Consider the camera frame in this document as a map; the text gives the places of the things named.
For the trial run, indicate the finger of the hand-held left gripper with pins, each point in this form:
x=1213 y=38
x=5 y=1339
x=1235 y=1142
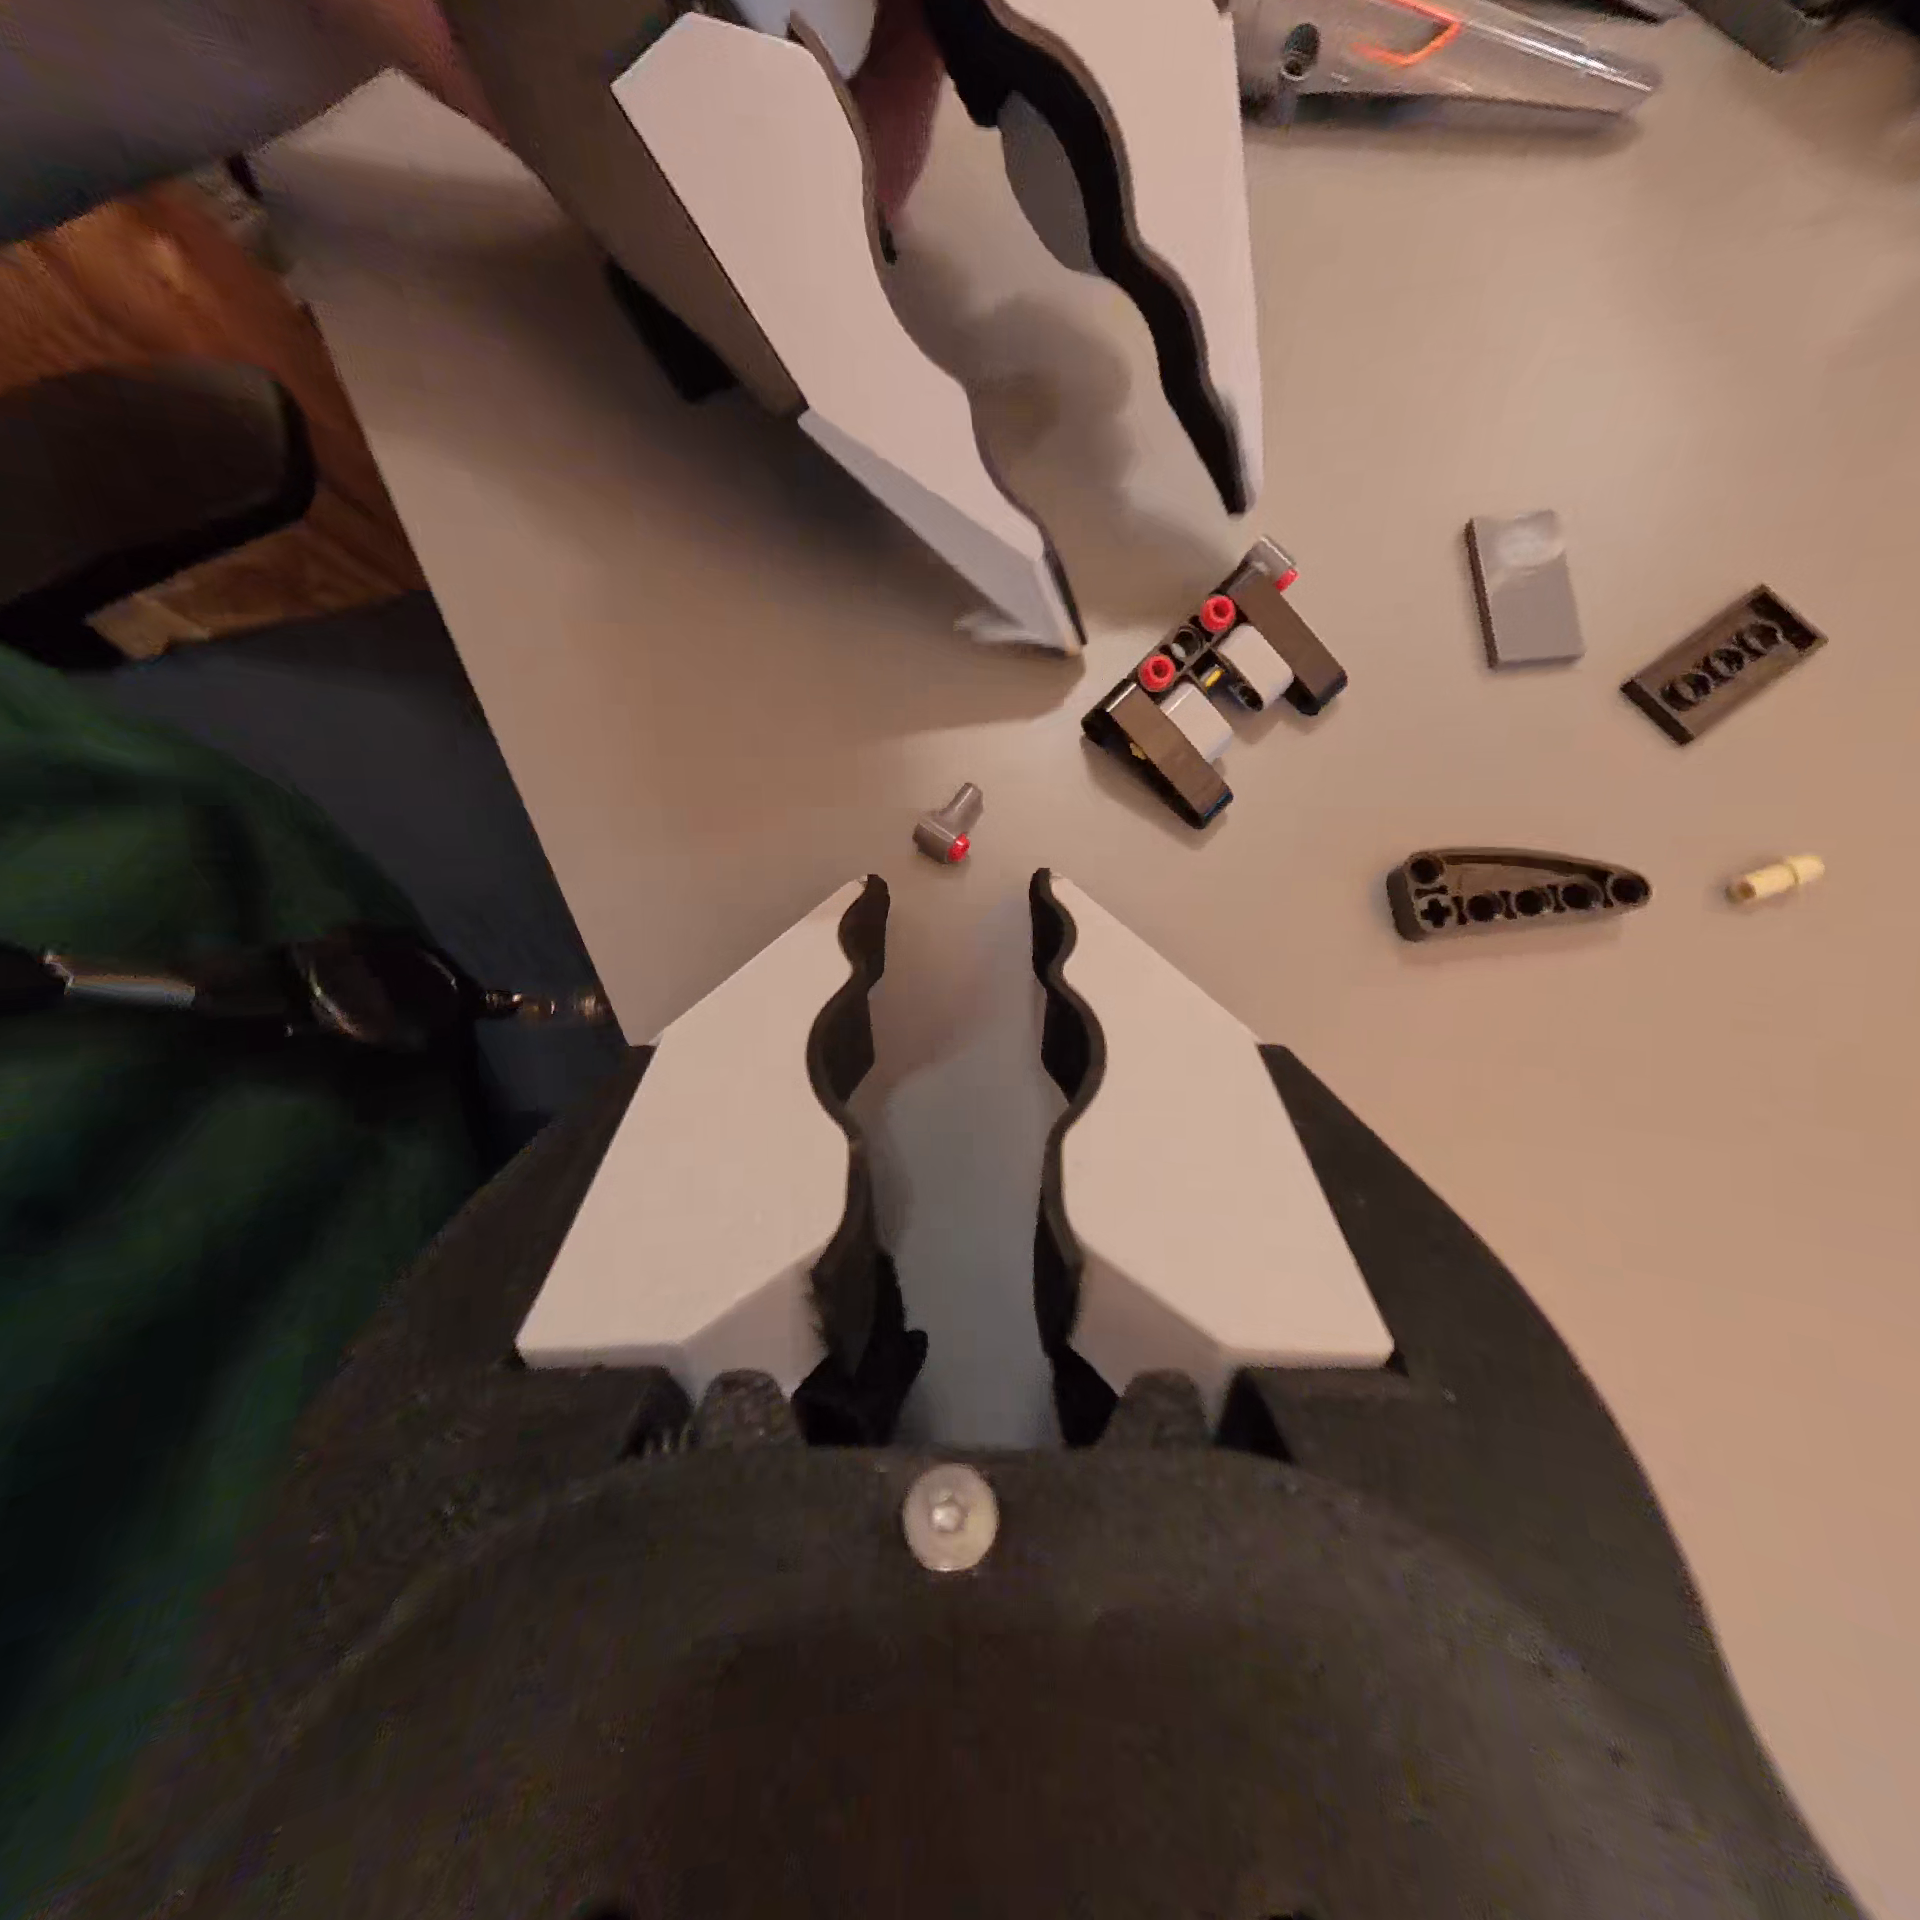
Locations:
x=1185 y=150
x=751 y=195

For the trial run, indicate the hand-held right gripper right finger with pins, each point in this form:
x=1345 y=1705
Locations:
x=1216 y=1184

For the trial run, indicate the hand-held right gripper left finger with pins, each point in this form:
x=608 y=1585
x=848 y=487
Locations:
x=705 y=1184

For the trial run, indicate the small grey lego connector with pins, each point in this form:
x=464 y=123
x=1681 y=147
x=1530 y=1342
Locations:
x=947 y=822

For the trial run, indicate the black lego frame assembly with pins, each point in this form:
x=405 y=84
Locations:
x=1156 y=750

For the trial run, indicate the person's left forearm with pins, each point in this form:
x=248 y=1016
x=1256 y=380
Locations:
x=151 y=90

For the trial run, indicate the grey lego wing panel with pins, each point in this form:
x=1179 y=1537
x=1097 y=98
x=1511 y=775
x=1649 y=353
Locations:
x=1472 y=74

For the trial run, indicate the black curved lego beam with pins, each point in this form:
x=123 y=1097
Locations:
x=1515 y=894

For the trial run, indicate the grey flat lego tile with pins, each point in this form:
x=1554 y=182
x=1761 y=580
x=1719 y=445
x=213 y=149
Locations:
x=1529 y=592

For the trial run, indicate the tan lego pin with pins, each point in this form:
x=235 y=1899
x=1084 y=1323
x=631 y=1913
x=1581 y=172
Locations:
x=1774 y=879

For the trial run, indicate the black three-hole lego plate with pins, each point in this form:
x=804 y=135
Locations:
x=1725 y=667

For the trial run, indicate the wooden partition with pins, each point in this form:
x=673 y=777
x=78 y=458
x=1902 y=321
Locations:
x=151 y=300

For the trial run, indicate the black office chair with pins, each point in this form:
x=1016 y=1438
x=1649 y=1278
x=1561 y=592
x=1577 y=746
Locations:
x=120 y=481

